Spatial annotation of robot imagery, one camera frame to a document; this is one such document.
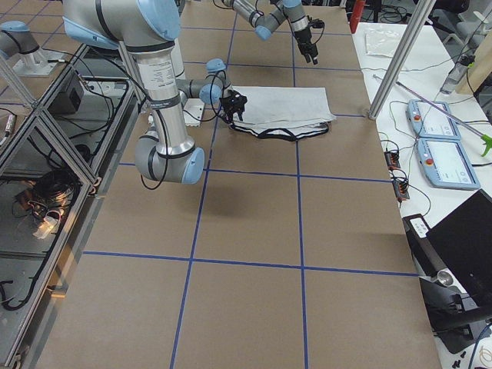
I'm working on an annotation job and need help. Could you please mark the aluminium frame rack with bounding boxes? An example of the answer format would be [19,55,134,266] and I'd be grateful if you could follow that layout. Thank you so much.
[1,46,137,368]

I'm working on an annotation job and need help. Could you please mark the grey cartoon print t-shirt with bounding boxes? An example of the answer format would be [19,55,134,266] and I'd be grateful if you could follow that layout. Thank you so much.
[229,86,336,141]

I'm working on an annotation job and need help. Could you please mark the blue teach pendant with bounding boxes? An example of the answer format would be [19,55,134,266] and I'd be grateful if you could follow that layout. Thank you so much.
[417,138,480,191]
[406,99,461,141]

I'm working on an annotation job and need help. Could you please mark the upper blue teach pendant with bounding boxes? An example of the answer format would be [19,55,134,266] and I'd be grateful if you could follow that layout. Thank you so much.
[406,99,461,141]

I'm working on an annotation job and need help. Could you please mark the clear water bottle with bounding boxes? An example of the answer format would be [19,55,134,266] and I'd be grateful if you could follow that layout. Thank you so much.
[440,54,475,95]

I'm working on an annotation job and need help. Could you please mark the dark red tube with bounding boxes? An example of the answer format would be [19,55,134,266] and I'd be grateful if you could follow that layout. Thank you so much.
[349,0,366,34]

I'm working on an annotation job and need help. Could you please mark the lower blue teach pendant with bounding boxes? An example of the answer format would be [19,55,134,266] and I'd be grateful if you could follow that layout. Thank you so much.
[417,138,480,191]

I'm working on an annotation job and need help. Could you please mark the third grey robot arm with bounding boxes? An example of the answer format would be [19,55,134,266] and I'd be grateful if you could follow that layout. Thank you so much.
[1,21,65,77]

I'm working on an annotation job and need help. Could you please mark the metal reacher grabber tool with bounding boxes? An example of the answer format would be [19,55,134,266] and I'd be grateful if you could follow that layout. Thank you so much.
[396,81,491,157]

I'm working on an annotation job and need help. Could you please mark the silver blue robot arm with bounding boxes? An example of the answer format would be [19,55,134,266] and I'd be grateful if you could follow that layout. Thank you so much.
[63,1,204,184]
[221,0,324,65]

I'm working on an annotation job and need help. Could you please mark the clear plastic bag with paper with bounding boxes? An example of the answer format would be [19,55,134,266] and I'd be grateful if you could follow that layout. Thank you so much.
[364,28,404,58]

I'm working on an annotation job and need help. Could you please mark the aluminium frame post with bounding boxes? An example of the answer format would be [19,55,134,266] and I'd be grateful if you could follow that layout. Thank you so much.
[368,0,436,120]

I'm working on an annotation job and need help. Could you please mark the black laptop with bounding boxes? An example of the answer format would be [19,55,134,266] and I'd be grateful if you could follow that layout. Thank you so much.
[427,189,491,306]

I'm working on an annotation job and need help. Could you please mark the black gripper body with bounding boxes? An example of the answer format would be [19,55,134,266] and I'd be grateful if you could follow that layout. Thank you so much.
[294,17,324,54]
[219,90,247,114]

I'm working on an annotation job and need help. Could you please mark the small orange circuit board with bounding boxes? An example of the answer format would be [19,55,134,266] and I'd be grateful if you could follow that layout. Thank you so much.
[384,150,401,170]

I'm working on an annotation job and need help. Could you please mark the black camera tripod stand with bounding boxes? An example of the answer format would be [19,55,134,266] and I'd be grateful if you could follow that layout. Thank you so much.
[402,214,491,354]

